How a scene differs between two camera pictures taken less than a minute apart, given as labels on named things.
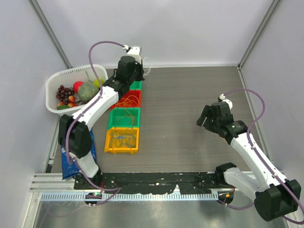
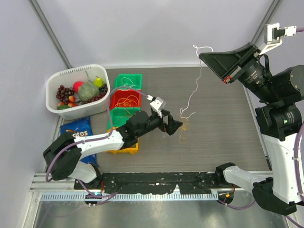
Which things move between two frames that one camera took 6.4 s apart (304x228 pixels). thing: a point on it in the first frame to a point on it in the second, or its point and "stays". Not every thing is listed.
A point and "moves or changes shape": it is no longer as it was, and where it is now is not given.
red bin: [131, 99] stays
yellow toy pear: [97, 83] stays
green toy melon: [87, 90] stays
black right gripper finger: [203, 117] to [221, 62]
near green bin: [124, 117] stays
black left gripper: [140, 67] to [172, 125]
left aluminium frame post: [52, 34] stays
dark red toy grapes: [63, 93] stays
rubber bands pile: [149, 69] moves or changes shape
